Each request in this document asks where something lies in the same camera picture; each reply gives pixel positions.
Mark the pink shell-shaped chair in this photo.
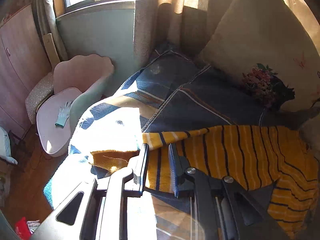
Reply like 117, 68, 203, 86
36, 54, 114, 157

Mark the silhouette lady print pillow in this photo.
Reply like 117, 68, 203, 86
200, 0, 319, 112

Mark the blue plaid bed sheet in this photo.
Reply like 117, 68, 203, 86
43, 42, 320, 240

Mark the beige curtain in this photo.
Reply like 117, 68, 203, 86
133, 0, 233, 66

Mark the pink wooden wardrobe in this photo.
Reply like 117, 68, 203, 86
1, 5, 52, 137

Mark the yellow striped knit sweater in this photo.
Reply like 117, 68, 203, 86
90, 125, 320, 240

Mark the light blue glove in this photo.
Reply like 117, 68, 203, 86
55, 100, 73, 127

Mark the red plastic bag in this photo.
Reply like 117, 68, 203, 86
14, 217, 31, 240

